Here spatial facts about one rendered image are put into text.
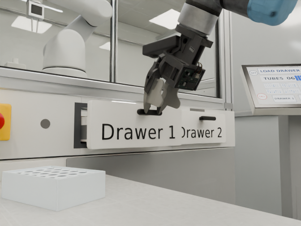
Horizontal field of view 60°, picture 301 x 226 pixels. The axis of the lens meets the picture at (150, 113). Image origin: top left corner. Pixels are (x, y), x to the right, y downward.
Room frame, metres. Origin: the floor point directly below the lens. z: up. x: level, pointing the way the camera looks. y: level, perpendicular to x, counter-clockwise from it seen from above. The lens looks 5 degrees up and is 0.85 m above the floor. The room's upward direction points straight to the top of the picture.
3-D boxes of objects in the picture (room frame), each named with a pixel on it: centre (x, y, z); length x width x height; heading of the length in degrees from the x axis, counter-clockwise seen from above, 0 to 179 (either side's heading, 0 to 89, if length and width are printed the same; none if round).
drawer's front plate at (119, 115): (0.67, 0.03, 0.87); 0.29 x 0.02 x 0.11; 130
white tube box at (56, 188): (0.39, 0.14, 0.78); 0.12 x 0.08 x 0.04; 58
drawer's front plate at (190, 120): (0.93, -0.17, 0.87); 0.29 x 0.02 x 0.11; 130
